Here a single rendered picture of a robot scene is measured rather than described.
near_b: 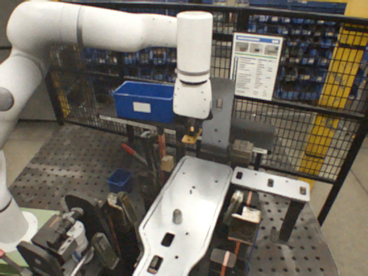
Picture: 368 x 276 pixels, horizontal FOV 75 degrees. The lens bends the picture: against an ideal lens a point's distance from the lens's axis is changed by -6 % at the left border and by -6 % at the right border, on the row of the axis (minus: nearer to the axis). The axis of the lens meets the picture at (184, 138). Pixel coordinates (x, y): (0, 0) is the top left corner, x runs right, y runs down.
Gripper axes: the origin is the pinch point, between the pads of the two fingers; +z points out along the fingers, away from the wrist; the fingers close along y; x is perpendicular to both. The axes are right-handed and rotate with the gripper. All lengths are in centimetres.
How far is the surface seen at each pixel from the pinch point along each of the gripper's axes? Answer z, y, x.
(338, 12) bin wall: -9, 70, 252
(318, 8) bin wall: -11, 49, 246
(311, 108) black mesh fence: 13, 39, 55
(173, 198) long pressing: 27.5, -4.8, -4.8
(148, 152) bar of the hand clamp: 11.8, -14.5, -1.8
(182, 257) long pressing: 27.6, 6.2, -24.3
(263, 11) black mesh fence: -26, 11, 55
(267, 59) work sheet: -7, 15, 54
